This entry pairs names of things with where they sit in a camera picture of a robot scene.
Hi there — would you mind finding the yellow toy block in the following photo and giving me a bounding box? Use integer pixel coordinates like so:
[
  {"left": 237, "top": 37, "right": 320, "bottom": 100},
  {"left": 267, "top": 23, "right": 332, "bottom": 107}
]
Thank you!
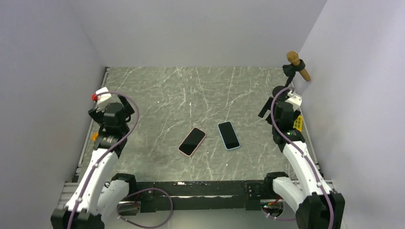
[{"left": 293, "top": 115, "right": 303, "bottom": 132}]

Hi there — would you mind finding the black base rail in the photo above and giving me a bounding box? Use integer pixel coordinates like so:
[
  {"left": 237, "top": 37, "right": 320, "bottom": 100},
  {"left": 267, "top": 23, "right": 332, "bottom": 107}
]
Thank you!
[{"left": 120, "top": 180, "right": 279, "bottom": 215}]

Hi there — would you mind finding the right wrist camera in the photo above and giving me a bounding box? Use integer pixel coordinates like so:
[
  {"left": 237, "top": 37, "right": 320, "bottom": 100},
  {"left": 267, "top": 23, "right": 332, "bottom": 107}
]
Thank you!
[{"left": 285, "top": 88, "right": 302, "bottom": 111}]

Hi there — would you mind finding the black microphone stand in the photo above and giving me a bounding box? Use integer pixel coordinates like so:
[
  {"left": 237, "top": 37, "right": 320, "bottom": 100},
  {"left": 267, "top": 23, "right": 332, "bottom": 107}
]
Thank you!
[{"left": 272, "top": 64, "right": 298, "bottom": 96}]

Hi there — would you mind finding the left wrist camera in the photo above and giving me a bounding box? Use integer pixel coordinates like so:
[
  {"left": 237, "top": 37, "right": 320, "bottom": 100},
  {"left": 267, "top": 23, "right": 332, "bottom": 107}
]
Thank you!
[{"left": 92, "top": 87, "right": 114, "bottom": 110}]

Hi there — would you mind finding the pink phone case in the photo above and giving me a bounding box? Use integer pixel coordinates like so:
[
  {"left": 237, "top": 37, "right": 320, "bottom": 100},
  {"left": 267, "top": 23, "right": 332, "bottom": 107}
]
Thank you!
[{"left": 178, "top": 127, "right": 207, "bottom": 157}]

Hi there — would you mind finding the orange triangular plastic piece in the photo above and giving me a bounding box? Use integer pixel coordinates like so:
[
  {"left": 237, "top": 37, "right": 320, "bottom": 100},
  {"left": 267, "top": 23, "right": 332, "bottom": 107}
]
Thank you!
[{"left": 91, "top": 133, "right": 98, "bottom": 141}]

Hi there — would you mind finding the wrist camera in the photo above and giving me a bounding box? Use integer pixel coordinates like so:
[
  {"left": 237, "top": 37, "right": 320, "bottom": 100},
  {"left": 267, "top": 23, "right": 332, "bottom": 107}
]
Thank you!
[
  {"left": 285, "top": 88, "right": 302, "bottom": 111},
  {"left": 92, "top": 87, "right": 114, "bottom": 110}
]

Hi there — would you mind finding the blue phone case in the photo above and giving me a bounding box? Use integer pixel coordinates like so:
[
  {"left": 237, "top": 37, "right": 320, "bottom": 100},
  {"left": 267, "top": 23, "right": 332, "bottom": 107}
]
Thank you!
[{"left": 217, "top": 121, "right": 241, "bottom": 151}]

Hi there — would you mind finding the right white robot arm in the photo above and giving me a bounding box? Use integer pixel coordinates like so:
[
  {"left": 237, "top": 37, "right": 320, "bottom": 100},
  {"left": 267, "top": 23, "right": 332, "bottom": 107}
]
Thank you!
[{"left": 258, "top": 97, "right": 345, "bottom": 229}]

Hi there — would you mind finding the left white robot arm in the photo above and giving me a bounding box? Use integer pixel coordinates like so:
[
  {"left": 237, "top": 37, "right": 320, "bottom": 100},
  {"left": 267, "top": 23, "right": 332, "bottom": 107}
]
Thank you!
[{"left": 51, "top": 92, "right": 139, "bottom": 229}]

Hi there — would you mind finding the gold microphone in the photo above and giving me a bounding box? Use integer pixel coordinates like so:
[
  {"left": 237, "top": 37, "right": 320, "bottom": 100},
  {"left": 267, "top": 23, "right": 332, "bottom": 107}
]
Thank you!
[{"left": 287, "top": 51, "right": 311, "bottom": 82}]

